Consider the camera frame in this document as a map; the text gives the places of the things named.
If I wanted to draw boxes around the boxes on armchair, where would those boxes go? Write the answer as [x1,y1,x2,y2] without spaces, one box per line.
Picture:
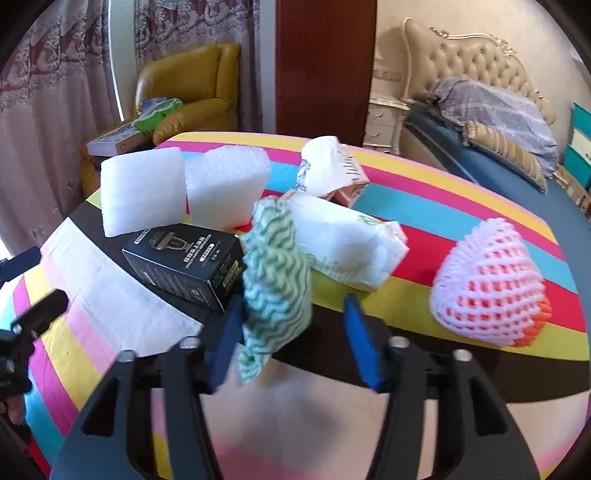
[87,124,155,157]

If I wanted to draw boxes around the person's left hand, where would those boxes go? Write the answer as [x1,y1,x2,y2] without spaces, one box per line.
[0,394,27,426]

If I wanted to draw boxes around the wooden crib rail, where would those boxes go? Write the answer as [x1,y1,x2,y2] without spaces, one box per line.
[554,161,591,217]

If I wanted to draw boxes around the black cardboard box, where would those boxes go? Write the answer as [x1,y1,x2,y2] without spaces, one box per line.
[122,225,245,312]

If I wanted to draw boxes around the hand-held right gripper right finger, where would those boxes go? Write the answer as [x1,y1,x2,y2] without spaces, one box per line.
[344,293,539,480]

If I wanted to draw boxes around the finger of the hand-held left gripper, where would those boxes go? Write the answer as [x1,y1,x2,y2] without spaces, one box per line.
[0,247,42,283]
[10,290,70,344]

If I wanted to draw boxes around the tufted beige headboard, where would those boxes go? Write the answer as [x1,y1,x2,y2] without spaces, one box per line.
[399,17,557,125]

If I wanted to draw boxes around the yellow leather armchair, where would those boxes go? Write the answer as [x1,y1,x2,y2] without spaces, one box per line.
[81,43,242,197]

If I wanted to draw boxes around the white foam block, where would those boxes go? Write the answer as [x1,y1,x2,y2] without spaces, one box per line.
[100,147,188,238]
[185,145,271,230]

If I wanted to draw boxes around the striped pillow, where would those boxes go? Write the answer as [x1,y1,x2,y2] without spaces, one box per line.
[462,121,549,193]

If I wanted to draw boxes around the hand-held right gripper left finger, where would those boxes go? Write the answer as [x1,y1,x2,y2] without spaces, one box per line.
[53,295,247,480]

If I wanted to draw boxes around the stack of plastic storage boxes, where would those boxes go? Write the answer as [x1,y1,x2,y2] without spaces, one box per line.
[563,102,591,190]

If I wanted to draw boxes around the pink foam fruit net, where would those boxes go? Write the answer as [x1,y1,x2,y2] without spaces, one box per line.
[429,218,552,348]

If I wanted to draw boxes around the blue-grey quilt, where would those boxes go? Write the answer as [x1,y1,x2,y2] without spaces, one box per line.
[426,76,559,178]

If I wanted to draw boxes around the green and white package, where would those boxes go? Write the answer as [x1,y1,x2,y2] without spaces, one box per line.
[134,97,184,137]

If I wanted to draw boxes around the green wavy patterned cloth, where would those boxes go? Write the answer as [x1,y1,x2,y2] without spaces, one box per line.
[238,196,315,386]

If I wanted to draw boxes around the cream nightstand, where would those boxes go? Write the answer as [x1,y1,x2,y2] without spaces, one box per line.
[362,95,411,155]

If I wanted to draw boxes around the pink lace curtain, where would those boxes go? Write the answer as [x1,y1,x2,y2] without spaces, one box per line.
[0,0,116,259]
[134,0,278,132]

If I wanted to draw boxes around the brown wooden wardrobe panel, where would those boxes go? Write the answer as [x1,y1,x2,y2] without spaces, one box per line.
[274,0,378,148]

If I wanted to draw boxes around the white paper bag blue print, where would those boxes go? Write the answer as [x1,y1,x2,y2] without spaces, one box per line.
[298,136,370,206]

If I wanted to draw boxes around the bed with blue sheet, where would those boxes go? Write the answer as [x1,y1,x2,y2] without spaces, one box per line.
[399,108,591,250]

